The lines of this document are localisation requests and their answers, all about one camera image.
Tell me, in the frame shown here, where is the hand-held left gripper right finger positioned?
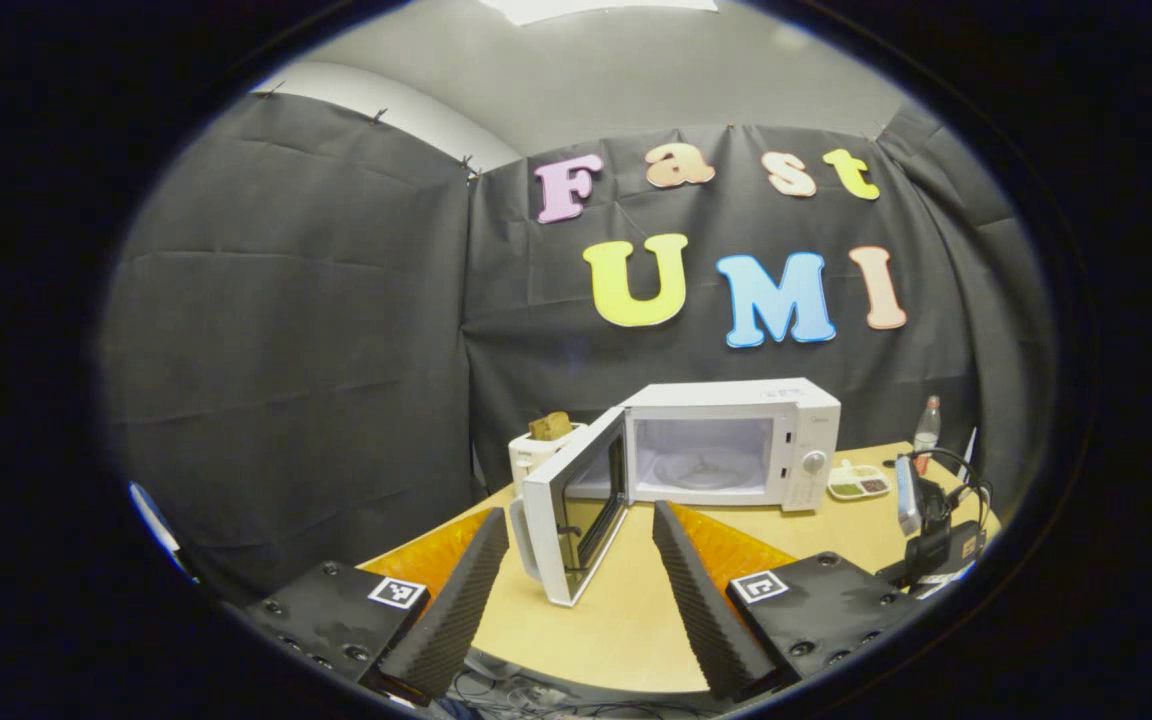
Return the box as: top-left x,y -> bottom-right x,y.
652,500 -> 922,701

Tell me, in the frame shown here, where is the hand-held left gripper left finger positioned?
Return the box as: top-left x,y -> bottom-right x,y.
246,507 -> 512,706

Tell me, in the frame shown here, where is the white microwave oven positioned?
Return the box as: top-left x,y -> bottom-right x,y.
521,377 -> 842,608

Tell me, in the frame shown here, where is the glass microwave turntable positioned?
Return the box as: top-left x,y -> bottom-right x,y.
651,450 -> 769,493

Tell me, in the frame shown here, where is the white divided dish with beans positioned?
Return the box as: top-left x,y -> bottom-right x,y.
827,460 -> 892,502

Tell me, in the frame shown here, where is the clear bottle with red label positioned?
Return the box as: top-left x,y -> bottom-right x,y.
913,395 -> 942,476

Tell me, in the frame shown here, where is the white toaster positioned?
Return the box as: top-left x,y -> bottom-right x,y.
508,425 -> 587,496

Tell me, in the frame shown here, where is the large ceiling light panel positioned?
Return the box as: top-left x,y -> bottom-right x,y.
481,0 -> 719,26

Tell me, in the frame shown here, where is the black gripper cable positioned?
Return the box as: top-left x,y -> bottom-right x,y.
911,447 -> 995,541

